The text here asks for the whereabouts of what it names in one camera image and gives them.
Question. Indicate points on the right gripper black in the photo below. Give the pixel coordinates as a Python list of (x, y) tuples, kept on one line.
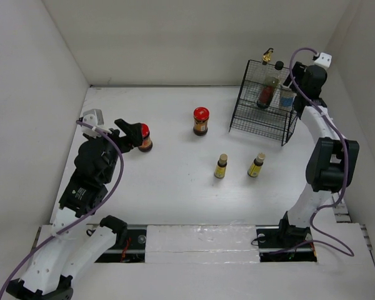
[(299, 71)]

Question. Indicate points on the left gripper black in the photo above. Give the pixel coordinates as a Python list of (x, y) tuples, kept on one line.
[(132, 132)]

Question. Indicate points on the white shaker silver lid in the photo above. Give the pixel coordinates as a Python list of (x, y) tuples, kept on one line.
[(286, 98)]

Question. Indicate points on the clear glass oil bottle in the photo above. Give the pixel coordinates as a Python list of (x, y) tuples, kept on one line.
[(263, 67)]

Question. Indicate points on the soy sauce bottle black cap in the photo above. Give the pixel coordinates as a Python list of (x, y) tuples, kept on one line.
[(269, 85)]

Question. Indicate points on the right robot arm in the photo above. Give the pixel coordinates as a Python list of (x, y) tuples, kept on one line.
[(331, 166)]

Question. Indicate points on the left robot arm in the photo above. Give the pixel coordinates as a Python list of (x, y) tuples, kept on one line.
[(53, 267)]

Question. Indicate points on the short red-lid sauce jar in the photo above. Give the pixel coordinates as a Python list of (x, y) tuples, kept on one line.
[(147, 144)]

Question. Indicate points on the tall red-lid sauce jar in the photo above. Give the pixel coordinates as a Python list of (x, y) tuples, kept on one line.
[(201, 118)]

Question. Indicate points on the small yellow bottle left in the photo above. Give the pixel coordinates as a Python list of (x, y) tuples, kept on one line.
[(220, 169)]

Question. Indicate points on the small yellow bottle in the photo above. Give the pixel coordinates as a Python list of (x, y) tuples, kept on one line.
[(256, 165), (220, 169)]

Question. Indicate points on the small yellow bottle right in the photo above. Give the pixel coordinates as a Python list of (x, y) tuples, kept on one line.
[(256, 165)]

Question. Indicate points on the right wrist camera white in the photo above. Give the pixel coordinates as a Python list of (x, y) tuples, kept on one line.
[(322, 60)]

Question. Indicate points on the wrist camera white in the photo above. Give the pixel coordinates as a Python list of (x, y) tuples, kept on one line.
[(94, 119), (322, 60)]

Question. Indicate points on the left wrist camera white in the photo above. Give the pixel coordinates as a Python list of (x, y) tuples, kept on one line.
[(94, 119)]

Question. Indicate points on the black wire rack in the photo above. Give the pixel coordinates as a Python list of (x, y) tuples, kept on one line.
[(273, 122)]

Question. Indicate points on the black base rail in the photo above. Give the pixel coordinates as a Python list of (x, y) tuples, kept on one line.
[(202, 244)]

